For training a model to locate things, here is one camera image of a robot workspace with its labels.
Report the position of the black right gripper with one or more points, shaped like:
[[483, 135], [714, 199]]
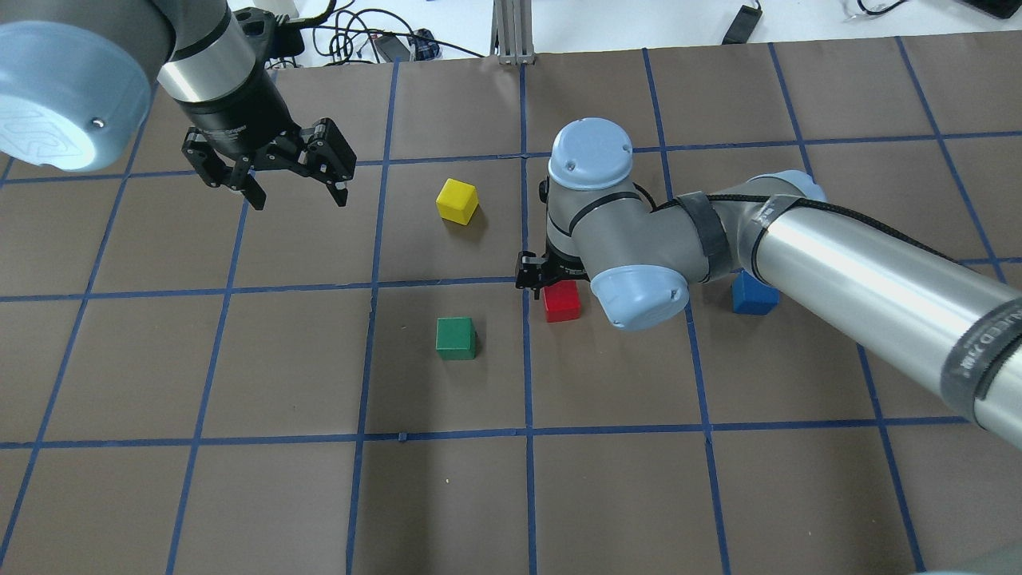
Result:
[[530, 273]]

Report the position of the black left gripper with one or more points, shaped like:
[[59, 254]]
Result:
[[242, 118]]

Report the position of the red wooden block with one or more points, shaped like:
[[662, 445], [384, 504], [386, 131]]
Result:
[[561, 302]]

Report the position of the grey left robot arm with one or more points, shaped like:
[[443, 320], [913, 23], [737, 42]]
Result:
[[78, 78]]

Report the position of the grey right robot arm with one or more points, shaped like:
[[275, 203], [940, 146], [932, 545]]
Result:
[[953, 331]]

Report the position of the green wooden block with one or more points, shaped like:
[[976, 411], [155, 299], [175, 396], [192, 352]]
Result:
[[456, 338]]

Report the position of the yellow wooden block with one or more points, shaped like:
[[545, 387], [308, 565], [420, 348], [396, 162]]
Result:
[[457, 201]]

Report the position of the blue wooden block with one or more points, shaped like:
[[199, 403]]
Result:
[[749, 296]]

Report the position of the black power adapter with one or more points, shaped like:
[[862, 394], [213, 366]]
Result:
[[391, 48]]

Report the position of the aluminium frame post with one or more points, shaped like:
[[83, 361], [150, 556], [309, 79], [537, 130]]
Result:
[[511, 39]]

